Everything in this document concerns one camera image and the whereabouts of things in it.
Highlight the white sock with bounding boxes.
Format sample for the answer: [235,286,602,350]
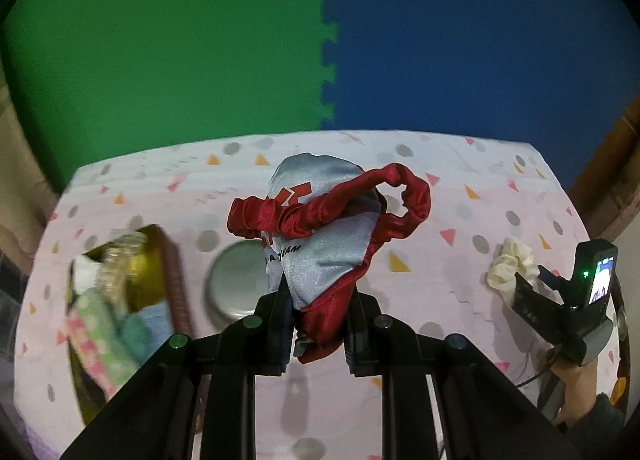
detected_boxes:
[72,255,103,306]

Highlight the floral pink green cloth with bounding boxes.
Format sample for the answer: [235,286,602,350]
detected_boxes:
[65,287,143,403]

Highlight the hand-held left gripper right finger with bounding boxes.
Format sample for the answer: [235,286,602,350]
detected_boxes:
[342,290,583,460]

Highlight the gold tin box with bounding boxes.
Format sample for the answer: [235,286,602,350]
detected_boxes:
[67,224,193,428]

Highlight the brown wooden furniture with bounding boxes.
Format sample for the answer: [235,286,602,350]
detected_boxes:
[570,95,640,246]

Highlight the pink patterned tablecloth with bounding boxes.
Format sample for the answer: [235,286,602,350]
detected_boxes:
[12,129,626,460]

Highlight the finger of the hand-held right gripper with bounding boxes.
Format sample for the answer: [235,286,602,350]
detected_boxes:
[539,267,573,298]
[511,272,566,336]

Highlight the steel bowl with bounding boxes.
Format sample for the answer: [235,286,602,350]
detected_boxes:
[202,240,273,332]

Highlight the black cable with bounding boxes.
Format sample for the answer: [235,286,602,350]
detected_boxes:
[515,350,556,391]

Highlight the bag of cotton swabs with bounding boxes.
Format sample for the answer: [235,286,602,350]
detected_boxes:
[97,232,151,306]

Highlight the cream scrunchie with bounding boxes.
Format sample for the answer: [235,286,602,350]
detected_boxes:
[487,236,541,306]

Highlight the person's right forearm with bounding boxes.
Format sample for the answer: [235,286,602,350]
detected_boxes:
[550,355,628,460]

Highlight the blue foam mat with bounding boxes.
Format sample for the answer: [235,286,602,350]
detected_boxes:
[320,0,640,191]

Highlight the green foam mat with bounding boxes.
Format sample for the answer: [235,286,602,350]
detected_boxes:
[0,0,341,191]

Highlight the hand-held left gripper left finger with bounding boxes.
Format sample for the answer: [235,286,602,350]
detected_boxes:
[60,272,296,460]

